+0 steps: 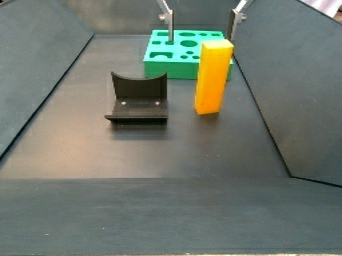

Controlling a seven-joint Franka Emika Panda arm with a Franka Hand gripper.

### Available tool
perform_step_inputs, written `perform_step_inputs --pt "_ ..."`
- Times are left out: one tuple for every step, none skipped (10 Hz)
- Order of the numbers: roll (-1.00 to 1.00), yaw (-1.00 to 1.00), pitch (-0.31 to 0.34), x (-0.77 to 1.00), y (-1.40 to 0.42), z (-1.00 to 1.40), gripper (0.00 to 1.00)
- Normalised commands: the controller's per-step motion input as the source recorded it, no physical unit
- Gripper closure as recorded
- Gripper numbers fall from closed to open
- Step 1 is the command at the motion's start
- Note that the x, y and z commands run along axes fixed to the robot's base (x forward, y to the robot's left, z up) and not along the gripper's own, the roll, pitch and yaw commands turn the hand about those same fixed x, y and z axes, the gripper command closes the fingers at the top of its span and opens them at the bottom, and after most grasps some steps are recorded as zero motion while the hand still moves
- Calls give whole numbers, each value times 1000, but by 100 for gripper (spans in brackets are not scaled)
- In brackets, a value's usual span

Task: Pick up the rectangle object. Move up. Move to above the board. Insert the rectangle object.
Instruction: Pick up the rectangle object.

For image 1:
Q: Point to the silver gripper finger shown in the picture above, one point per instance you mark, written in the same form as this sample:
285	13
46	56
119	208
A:
166	16
235	19

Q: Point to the yellow rectangular block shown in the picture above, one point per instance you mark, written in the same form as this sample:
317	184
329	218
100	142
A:
214	66

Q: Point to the green shape sorter board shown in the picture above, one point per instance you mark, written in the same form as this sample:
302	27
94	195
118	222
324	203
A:
177	57

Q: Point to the black curved bracket stand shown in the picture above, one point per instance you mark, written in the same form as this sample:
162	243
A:
140	98

